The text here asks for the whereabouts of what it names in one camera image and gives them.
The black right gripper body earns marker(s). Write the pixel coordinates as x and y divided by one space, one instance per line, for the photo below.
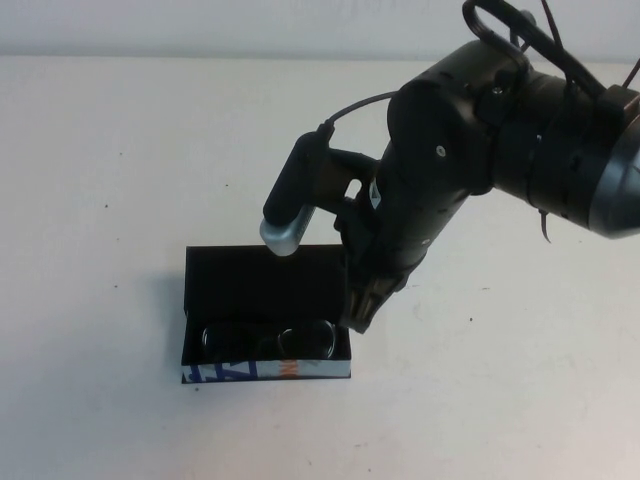
370 250

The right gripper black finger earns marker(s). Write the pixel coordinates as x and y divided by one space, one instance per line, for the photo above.
354 312
377 305

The black framed glasses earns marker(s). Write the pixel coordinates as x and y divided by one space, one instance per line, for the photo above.
327 342

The black printed glasses case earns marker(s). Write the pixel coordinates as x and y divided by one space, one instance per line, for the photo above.
225 285

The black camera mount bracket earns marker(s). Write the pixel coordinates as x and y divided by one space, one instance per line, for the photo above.
350 172

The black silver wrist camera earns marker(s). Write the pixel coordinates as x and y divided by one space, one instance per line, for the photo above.
292 200

